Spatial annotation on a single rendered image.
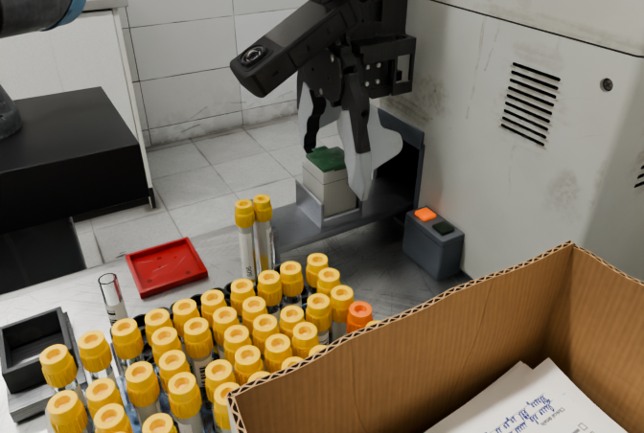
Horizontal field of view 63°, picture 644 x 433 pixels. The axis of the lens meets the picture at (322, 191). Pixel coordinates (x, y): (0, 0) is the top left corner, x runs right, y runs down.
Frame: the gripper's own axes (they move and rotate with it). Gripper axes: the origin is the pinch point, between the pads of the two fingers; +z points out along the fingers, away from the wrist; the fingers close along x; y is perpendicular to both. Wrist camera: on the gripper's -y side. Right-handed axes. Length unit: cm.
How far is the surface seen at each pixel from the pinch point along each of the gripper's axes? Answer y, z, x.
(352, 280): -1.3, 8.7, -7.1
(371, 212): 3.8, 4.7, -2.6
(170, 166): 22, 96, 193
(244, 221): -11.6, -1.2, -5.7
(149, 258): -18.3, 8.4, 6.3
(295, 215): -3.5, 4.7, 0.9
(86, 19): -4, 16, 158
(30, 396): -30.5, 7.2, -7.6
